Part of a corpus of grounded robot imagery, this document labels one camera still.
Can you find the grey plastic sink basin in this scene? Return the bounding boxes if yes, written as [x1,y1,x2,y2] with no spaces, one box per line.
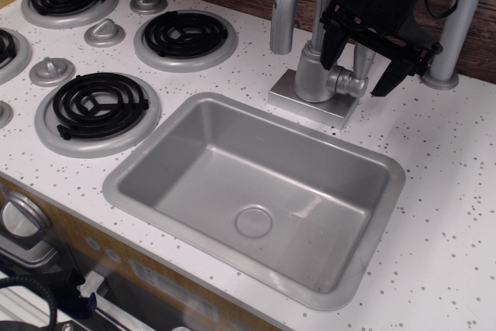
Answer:
[102,92,405,311]

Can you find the grey oven door handle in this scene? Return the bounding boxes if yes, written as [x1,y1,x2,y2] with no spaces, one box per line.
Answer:
[1,235,59,271]

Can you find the silver knob lower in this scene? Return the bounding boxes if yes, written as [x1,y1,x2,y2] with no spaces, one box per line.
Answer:
[29,57,75,87]

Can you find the silver knob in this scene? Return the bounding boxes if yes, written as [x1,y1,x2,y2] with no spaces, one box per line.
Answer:
[84,19,126,48]
[29,57,75,87]
[129,0,168,15]

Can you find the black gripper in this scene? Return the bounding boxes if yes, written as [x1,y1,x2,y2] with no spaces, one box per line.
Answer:
[321,0,443,97]

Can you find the grey support pole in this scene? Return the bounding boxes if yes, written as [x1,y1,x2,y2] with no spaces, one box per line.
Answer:
[422,0,479,91]

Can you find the silver knob top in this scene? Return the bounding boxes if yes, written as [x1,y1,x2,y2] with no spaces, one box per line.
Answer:
[129,0,168,15]

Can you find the back left stove burner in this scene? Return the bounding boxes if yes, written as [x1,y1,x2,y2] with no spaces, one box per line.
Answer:
[21,0,119,29]

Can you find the silver oven dial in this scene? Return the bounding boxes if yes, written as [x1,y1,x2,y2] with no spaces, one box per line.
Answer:
[1,191,51,248]

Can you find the back right stove burner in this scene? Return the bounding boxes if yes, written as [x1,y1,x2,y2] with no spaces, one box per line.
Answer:
[133,10,238,73]

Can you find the silver knob left edge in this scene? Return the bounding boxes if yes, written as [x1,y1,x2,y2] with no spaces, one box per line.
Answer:
[0,101,13,129]

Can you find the silver knob middle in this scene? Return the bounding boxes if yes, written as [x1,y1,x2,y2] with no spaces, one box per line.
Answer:
[84,19,126,48]

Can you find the left edge stove burner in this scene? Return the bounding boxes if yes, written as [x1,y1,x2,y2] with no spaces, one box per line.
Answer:
[1,28,32,84]

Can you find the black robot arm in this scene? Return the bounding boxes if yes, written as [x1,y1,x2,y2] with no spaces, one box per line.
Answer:
[320,0,459,97]

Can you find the silver faucet lever handle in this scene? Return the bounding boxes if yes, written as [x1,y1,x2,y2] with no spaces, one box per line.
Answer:
[326,43,376,98]

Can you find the silver toy faucet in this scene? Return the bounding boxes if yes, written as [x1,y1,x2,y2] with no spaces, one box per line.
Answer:
[268,0,359,129]

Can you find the front right stove burner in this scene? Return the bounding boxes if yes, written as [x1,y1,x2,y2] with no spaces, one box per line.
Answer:
[35,72,161,159]

